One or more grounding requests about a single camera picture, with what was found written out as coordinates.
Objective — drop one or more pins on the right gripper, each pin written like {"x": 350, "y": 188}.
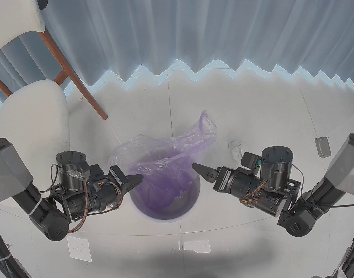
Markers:
{"x": 240, "y": 184}

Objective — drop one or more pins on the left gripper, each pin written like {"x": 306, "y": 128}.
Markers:
{"x": 103, "y": 198}

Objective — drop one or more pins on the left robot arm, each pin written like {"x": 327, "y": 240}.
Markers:
{"x": 9, "y": 169}

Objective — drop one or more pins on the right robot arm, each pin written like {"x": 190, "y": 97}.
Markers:
{"x": 341, "y": 166}

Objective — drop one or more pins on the white trash bin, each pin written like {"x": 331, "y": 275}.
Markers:
{"x": 193, "y": 198}

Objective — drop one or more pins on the purple plastic bag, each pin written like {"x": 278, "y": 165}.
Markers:
{"x": 153, "y": 152}

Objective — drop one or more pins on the crumpled white paper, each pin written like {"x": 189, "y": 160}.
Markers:
{"x": 236, "y": 151}

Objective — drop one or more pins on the white cushioned wooden chair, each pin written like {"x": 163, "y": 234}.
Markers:
{"x": 35, "y": 111}

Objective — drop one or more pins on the white curtain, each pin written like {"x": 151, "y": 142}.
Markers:
{"x": 194, "y": 25}

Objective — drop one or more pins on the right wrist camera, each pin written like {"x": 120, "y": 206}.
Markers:
{"x": 250, "y": 159}

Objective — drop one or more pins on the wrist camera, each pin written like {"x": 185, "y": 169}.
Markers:
{"x": 250, "y": 159}
{"x": 93, "y": 171}

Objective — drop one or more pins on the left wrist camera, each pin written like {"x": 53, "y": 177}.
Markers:
{"x": 93, "y": 171}

